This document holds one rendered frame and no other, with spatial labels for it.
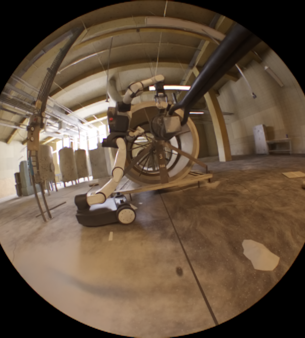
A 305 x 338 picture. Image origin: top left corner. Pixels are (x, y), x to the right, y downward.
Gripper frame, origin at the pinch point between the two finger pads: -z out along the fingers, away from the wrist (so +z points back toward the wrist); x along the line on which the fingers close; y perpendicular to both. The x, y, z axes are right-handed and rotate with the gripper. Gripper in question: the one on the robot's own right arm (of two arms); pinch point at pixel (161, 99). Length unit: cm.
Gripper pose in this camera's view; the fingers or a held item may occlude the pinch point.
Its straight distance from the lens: 109.9
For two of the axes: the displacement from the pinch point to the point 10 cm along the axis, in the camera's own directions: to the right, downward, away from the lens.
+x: 9.8, -1.7, 0.5
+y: -1.2, -4.8, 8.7
